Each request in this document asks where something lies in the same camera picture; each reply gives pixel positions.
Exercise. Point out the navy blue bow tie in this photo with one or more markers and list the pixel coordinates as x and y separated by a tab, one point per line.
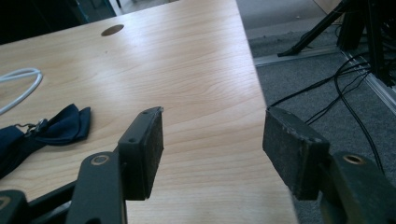
59	127

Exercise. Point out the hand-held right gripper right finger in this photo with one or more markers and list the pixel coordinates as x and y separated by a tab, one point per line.
295	155

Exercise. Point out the aluminium floor rail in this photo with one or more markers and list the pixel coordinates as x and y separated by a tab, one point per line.
336	62

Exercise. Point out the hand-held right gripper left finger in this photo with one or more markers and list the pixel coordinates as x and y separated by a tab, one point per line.
140	149

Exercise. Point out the black tripod stand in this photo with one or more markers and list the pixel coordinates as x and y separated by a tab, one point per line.
345	28

